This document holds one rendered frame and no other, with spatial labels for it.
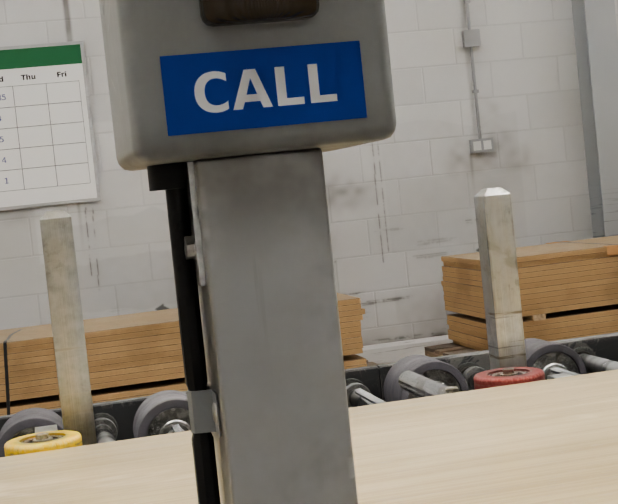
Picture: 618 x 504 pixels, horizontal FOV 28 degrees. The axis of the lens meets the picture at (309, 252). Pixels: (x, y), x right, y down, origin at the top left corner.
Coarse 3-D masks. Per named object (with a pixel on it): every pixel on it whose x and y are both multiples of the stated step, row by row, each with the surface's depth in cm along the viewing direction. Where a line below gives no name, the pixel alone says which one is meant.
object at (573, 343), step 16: (592, 336) 211; (608, 336) 211; (480, 352) 206; (608, 352) 211; (352, 368) 203; (368, 368) 202; (384, 368) 203; (368, 384) 202; (128, 400) 194; (384, 400) 203; (0, 416) 191; (112, 416) 194; (128, 416) 194; (128, 432) 194
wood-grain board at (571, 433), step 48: (528, 384) 137; (576, 384) 134; (384, 432) 119; (432, 432) 117; (480, 432) 115; (528, 432) 112; (576, 432) 110; (0, 480) 115; (48, 480) 113; (96, 480) 111; (144, 480) 109; (192, 480) 107; (384, 480) 100; (432, 480) 99; (480, 480) 97; (528, 480) 95; (576, 480) 94
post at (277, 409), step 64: (256, 192) 34; (320, 192) 34; (256, 256) 34; (320, 256) 34; (192, 320) 35; (256, 320) 34; (320, 320) 34; (192, 384) 35; (256, 384) 34; (320, 384) 34; (192, 448) 36; (256, 448) 34; (320, 448) 34
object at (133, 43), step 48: (144, 0) 31; (192, 0) 32; (336, 0) 32; (144, 48) 31; (192, 48) 32; (240, 48) 32; (384, 48) 33; (144, 96) 31; (384, 96) 33; (144, 144) 31; (192, 144) 32; (240, 144) 32; (288, 144) 32; (336, 144) 33
